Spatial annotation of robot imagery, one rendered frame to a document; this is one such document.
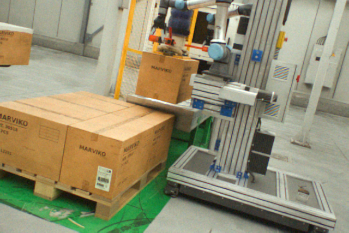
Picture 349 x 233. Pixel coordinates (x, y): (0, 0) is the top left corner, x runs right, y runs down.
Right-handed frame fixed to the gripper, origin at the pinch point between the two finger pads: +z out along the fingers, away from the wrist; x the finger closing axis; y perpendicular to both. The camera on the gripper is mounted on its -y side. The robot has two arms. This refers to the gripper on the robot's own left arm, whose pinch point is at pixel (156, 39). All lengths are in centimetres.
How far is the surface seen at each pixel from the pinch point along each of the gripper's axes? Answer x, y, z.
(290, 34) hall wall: -126, 937, -100
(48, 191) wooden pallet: 30, -71, 115
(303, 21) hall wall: -154, 936, -144
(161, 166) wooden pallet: -18, 33, 114
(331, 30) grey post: -166, 331, -67
